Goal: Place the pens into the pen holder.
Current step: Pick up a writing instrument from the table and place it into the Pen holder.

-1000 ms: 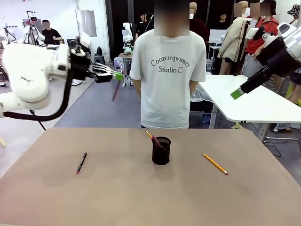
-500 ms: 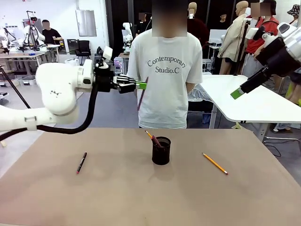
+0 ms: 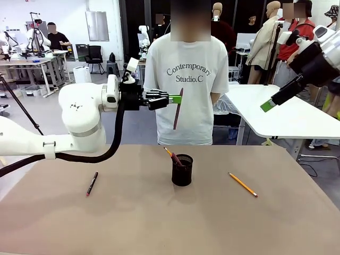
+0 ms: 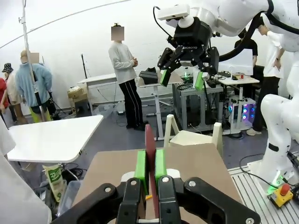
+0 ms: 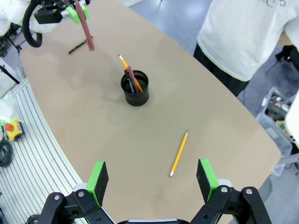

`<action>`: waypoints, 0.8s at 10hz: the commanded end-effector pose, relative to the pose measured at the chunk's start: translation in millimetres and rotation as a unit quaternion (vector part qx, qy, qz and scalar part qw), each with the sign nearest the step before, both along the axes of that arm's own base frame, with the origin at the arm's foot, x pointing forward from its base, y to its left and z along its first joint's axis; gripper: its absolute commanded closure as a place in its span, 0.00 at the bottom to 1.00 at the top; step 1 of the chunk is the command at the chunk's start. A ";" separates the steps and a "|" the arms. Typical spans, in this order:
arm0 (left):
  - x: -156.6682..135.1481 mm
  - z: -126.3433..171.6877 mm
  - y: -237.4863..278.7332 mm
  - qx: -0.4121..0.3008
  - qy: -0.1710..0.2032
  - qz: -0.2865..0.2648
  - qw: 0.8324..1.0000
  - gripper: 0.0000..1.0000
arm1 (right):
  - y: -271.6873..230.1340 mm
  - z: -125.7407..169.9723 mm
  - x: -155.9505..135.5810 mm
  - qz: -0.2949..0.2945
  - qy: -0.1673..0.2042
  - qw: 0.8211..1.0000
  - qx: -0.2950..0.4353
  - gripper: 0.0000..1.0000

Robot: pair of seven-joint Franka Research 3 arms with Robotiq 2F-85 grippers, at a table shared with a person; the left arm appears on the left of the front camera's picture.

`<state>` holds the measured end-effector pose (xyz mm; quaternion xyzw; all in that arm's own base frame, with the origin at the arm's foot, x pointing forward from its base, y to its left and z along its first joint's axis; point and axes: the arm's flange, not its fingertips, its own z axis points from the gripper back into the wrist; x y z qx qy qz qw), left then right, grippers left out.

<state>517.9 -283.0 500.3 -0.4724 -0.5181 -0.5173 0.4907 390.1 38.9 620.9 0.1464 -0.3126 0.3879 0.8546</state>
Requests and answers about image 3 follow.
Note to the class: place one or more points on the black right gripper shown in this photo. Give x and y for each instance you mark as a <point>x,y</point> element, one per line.
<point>310,63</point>

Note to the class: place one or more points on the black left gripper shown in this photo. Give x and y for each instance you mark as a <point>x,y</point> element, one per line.
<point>131,97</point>

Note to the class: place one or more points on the dark red pen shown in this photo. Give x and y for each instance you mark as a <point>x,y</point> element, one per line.
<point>177,111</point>
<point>176,158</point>

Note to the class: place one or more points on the yellow pencil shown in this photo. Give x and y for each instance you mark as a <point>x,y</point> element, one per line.
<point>168,152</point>
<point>243,185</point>

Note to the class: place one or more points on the person's left forearm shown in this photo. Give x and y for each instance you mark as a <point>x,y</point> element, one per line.
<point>215,97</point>

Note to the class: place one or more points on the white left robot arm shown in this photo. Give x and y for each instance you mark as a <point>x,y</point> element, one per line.
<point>79,111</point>

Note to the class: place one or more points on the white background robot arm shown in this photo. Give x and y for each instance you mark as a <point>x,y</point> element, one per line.
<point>144,40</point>

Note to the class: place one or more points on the black mesh pen holder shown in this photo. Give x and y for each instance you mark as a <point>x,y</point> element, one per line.
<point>182,172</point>

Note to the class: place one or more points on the white curved table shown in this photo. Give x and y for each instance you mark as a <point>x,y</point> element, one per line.
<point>287,117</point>

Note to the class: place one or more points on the person in white T-shirt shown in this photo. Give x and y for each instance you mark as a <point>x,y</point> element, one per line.
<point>186,66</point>

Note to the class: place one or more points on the black tripod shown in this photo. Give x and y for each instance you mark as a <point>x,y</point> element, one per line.
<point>21,106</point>
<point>273,53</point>

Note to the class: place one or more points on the person in red shirt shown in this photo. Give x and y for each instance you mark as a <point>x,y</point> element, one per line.
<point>284,53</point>

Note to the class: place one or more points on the clear plastic sheet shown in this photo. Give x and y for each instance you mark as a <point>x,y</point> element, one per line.
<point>225,105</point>

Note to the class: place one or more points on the mannequin in beige coat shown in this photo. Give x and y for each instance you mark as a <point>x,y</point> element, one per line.
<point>263,45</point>

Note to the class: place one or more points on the grey stool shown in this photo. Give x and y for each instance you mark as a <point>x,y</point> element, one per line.
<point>113,69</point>

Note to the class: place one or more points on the white board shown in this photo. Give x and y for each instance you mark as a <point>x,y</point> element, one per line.
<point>245,41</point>

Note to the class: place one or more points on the black bag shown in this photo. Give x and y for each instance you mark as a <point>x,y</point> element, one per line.
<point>112,57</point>

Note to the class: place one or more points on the person in black with glasses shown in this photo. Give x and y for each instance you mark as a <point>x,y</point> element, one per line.
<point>253,26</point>

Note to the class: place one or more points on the black office chair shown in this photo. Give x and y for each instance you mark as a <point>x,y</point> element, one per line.
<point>94,57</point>

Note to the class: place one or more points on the mannequin in dark red top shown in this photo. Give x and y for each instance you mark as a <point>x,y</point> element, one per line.
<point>225,32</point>

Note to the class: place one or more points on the white air purifier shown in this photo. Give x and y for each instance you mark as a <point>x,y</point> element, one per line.
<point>81,75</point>

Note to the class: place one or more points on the mannequin with bucket hat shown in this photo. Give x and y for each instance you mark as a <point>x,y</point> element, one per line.
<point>333,13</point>

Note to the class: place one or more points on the black marker pink ends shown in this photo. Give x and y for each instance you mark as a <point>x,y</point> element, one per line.
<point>92,184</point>

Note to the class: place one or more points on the person in black T-shirt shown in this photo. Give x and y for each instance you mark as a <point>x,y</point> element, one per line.
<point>57,40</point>

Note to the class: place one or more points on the grey plastic crate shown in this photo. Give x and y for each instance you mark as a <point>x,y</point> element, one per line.
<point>33,92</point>

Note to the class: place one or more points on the white background desk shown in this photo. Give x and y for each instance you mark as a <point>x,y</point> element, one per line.
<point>26,61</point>

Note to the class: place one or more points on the wooden block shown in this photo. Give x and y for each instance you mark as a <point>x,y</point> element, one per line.
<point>2,161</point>

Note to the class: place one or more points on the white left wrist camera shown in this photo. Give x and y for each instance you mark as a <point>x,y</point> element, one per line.
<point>132,64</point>

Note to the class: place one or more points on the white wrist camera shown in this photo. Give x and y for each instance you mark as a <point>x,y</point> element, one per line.
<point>132,64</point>
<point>284,37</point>

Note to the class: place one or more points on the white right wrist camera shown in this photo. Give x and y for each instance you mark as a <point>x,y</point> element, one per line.
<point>284,37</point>

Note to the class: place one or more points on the metal wall panel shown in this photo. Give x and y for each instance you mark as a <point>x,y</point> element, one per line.
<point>97,26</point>

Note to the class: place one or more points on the white robot with camera stand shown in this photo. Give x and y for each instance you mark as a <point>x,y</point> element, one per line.
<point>37,34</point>

